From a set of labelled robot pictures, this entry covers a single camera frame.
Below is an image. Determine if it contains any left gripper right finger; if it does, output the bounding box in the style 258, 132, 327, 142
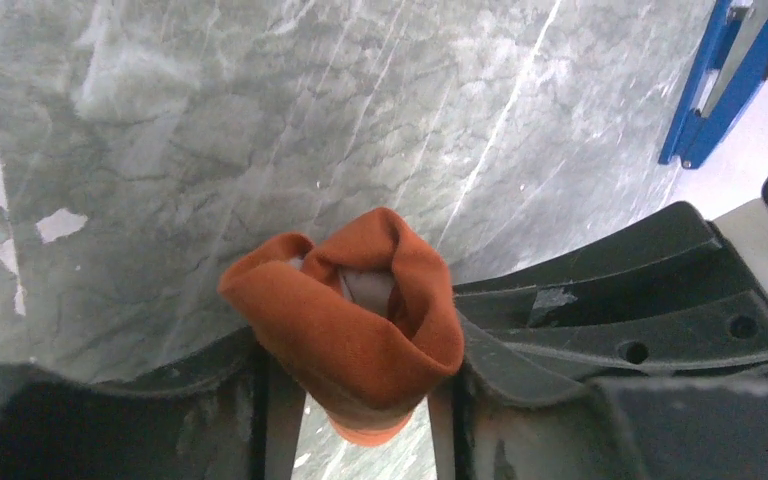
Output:
428, 323, 768, 479

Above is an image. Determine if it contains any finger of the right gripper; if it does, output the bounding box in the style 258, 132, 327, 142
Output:
455, 202, 768, 388

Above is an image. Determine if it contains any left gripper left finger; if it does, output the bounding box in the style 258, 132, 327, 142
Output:
0, 328, 305, 479

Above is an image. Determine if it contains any orange cream underwear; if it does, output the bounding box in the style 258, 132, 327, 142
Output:
218, 207, 465, 447

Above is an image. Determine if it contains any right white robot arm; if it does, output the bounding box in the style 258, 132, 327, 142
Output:
455, 179, 768, 401

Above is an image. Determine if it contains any blue black hand tool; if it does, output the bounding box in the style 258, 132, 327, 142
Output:
658, 1, 768, 170

